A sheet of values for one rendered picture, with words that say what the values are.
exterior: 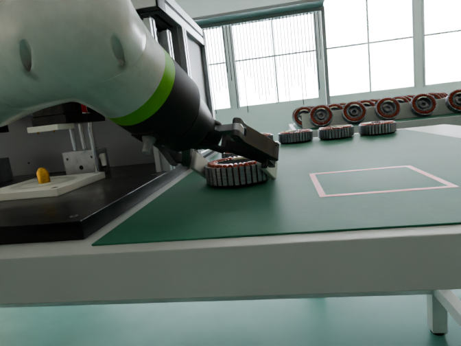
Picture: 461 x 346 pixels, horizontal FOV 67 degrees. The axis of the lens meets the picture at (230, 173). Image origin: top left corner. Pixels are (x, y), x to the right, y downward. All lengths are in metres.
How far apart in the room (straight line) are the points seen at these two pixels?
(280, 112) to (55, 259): 6.66
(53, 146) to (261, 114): 6.15
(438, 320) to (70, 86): 1.43
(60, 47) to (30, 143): 0.74
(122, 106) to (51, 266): 0.17
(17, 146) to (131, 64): 0.75
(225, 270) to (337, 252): 0.10
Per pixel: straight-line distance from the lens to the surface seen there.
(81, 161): 0.79
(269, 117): 6.96
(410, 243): 0.33
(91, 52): 0.29
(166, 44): 0.79
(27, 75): 0.32
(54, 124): 0.70
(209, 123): 0.43
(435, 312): 1.52
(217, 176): 0.55
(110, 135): 0.90
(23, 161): 1.04
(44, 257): 0.39
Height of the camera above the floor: 0.86
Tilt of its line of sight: 9 degrees down
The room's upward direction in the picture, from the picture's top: 6 degrees counter-clockwise
